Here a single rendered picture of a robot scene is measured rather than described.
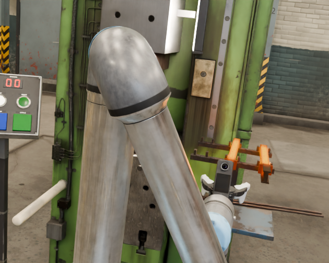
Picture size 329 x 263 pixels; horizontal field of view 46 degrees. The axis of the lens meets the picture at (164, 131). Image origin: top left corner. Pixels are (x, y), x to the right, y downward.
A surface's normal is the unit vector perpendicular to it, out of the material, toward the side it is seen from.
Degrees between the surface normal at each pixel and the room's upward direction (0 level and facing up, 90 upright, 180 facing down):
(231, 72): 90
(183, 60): 90
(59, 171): 90
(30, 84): 60
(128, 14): 90
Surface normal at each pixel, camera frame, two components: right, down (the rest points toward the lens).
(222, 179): -0.11, -0.32
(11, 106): 0.26, -0.26
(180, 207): 0.08, 0.30
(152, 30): -0.19, 0.22
